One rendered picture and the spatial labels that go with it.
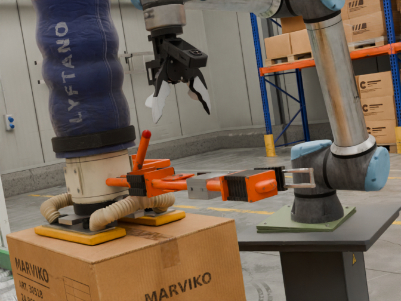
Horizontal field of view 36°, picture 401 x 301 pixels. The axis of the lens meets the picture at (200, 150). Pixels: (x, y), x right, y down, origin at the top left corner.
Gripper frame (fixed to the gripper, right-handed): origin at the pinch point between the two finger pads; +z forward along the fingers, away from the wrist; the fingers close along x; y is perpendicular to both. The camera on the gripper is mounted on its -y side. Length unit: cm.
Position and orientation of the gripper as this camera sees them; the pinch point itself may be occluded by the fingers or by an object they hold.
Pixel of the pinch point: (185, 119)
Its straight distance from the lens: 133.7
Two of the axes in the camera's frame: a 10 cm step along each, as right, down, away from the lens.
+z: 1.5, 9.9, 0.9
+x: -7.8, 1.7, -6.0
